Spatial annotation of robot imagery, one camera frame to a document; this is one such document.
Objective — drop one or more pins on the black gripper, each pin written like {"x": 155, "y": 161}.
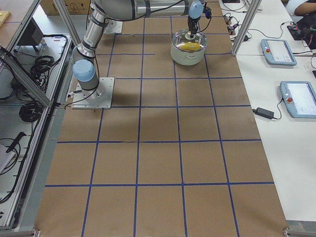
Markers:
{"x": 192, "y": 23}

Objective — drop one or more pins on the yellow corn cob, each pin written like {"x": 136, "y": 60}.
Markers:
{"x": 189, "y": 46}

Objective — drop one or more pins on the glass pot lid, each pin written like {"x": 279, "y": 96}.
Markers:
{"x": 182, "y": 36}

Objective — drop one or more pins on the person forearm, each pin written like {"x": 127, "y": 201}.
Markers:
{"x": 305, "y": 8}

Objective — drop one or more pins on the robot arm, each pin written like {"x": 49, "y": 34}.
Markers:
{"x": 123, "y": 11}

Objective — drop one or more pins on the pale green steel pot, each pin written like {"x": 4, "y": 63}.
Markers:
{"x": 186, "y": 58}

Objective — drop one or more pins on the upper teach pendant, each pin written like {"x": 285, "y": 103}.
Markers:
{"x": 278, "y": 52}

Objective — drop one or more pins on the teach pendant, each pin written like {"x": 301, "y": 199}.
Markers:
{"x": 299, "y": 98}
{"x": 278, "y": 52}

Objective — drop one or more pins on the black power adapter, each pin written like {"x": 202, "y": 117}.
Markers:
{"x": 263, "y": 113}

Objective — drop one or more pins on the lower teach pendant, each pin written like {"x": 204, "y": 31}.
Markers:
{"x": 299, "y": 98}

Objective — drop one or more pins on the black monitor box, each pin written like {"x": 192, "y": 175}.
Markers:
{"x": 32, "y": 36}

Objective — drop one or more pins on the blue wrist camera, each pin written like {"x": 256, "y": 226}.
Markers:
{"x": 207, "y": 12}

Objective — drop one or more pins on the aluminium frame post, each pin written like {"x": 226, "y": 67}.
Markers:
{"x": 245, "y": 26}
{"x": 63, "y": 12}

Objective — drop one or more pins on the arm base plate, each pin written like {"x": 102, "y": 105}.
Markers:
{"x": 100, "y": 99}
{"x": 113, "y": 27}

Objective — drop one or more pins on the left aluminium frame post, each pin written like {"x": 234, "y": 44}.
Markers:
{"x": 63, "y": 12}

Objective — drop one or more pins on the aluminium frame diagonal strut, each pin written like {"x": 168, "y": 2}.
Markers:
{"x": 23, "y": 77}

